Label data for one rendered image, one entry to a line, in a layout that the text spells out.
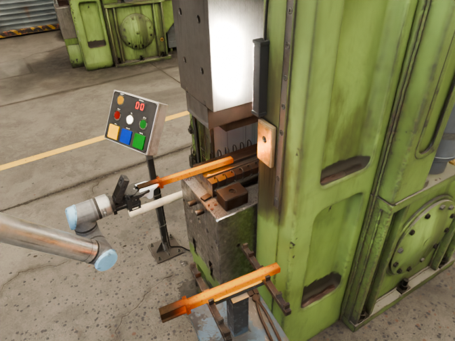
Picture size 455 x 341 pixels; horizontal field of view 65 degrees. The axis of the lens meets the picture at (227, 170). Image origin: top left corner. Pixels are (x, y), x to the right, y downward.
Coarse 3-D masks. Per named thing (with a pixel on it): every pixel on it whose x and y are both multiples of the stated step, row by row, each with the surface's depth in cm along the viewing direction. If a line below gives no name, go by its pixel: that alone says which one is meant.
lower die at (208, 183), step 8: (256, 144) 190; (232, 152) 184; (240, 152) 184; (248, 152) 182; (256, 152) 180; (208, 160) 179; (256, 160) 175; (232, 168) 170; (240, 168) 170; (248, 168) 170; (256, 168) 171; (200, 176) 171; (208, 176) 165; (216, 176) 166; (224, 176) 166; (232, 176) 165; (240, 176) 168; (208, 184) 165; (216, 184) 162; (224, 184) 165
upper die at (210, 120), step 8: (192, 96) 149; (192, 104) 151; (200, 104) 144; (248, 104) 149; (192, 112) 154; (200, 112) 146; (208, 112) 141; (216, 112) 143; (224, 112) 145; (232, 112) 147; (240, 112) 149; (248, 112) 151; (200, 120) 149; (208, 120) 143; (216, 120) 145; (224, 120) 147; (232, 120) 149; (208, 128) 145
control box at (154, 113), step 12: (132, 96) 192; (120, 108) 197; (132, 108) 193; (144, 108) 188; (156, 108) 184; (108, 120) 202; (120, 120) 197; (156, 120) 186; (120, 132) 197; (144, 132) 188; (156, 132) 189; (120, 144) 198; (132, 144) 193; (144, 144) 189; (156, 144) 192
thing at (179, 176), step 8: (216, 160) 167; (224, 160) 167; (232, 160) 169; (192, 168) 162; (200, 168) 162; (208, 168) 164; (168, 176) 157; (176, 176) 157; (184, 176) 158; (144, 184) 151; (152, 184) 152; (160, 184) 153
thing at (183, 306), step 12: (276, 264) 127; (252, 276) 123; (264, 276) 124; (216, 288) 119; (228, 288) 119; (240, 288) 121; (180, 300) 114; (192, 300) 115; (204, 300) 116; (168, 312) 111; (180, 312) 115
